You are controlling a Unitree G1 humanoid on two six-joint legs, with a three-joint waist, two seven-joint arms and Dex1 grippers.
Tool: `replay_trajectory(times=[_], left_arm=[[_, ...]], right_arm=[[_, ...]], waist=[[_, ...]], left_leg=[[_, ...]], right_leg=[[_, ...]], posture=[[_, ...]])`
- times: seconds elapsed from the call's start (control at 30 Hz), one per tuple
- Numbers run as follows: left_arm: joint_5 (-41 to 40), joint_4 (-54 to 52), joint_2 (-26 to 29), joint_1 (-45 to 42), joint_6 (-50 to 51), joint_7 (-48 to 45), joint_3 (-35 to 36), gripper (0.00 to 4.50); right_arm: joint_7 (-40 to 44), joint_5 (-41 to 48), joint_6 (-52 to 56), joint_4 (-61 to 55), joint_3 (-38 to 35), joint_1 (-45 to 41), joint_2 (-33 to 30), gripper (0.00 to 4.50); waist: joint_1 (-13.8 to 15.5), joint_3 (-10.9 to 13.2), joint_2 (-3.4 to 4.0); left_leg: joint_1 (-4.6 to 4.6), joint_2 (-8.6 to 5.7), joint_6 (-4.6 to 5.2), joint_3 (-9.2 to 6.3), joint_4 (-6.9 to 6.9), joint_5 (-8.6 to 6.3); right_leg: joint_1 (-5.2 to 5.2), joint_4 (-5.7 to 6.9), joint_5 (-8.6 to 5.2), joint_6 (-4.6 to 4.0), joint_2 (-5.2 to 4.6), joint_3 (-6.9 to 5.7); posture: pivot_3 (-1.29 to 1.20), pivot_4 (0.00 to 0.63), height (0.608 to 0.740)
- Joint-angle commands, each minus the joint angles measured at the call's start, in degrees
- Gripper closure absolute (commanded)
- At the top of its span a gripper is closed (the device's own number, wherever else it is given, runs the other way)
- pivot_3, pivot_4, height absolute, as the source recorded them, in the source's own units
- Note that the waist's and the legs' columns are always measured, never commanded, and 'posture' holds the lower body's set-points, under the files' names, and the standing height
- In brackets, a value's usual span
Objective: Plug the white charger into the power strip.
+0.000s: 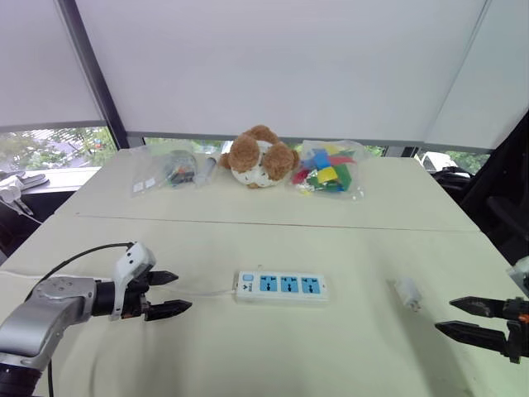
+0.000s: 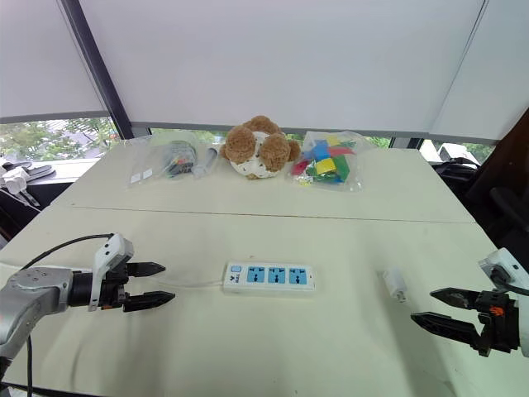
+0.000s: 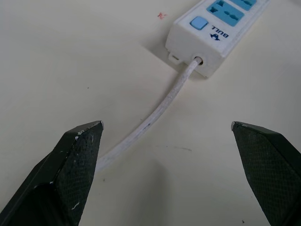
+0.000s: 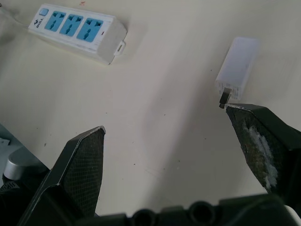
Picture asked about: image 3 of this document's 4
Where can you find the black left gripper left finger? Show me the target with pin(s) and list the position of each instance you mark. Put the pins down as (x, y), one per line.
(63, 174)

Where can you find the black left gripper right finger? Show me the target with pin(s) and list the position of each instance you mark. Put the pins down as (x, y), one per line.
(270, 169)

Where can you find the white power strip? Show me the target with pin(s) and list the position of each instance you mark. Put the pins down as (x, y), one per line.
(211, 35)

